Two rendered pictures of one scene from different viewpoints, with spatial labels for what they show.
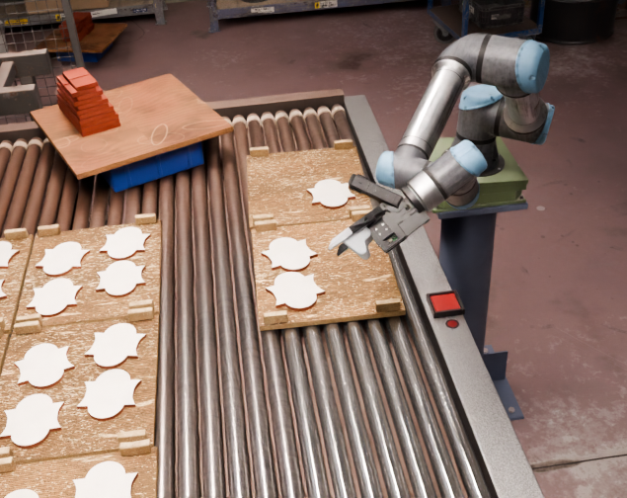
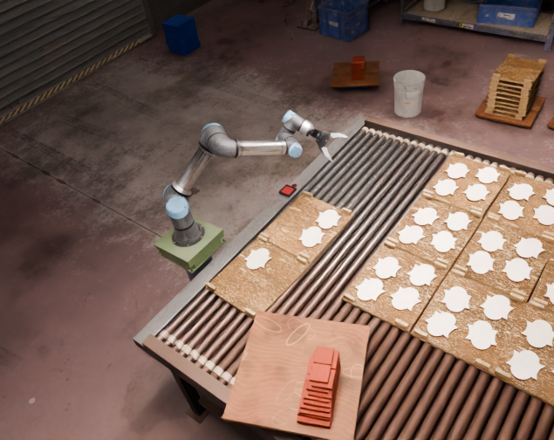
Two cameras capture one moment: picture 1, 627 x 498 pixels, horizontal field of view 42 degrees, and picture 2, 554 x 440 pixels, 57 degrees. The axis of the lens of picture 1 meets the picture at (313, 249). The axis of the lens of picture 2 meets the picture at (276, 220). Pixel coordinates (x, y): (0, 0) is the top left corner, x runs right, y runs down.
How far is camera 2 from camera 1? 3.43 m
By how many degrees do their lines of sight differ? 88
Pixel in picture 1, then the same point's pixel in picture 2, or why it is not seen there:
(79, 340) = (423, 247)
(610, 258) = (73, 339)
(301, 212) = (281, 257)
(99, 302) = (404, 261)
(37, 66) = not seen: outside the picture
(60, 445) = (451, 209)
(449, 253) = not seen: hidden behind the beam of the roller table
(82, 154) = (353, 346)
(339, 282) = (309, 215)
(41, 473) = (461, 203)
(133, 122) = (299, 361)
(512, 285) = (126, 361)
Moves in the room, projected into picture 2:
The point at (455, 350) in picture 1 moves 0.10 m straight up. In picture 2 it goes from (304, 177) to (304, 165)
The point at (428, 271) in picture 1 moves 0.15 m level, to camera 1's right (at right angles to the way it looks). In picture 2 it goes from (274, 206) to (256, 196)
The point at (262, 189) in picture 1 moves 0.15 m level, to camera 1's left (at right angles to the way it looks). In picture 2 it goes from (278, 285) to (301, 300)
